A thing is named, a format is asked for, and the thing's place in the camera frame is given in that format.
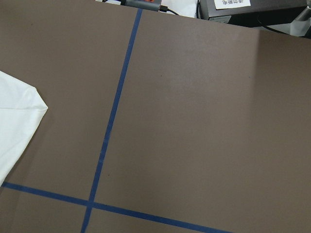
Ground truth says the white long-sleeve printed shirt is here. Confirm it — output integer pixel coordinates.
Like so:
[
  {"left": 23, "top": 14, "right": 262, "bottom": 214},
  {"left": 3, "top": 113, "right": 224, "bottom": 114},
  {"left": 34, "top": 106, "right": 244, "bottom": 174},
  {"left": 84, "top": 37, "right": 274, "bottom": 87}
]
[{"left": 0, "top": 72, "right": 48, "bottom": 183}]

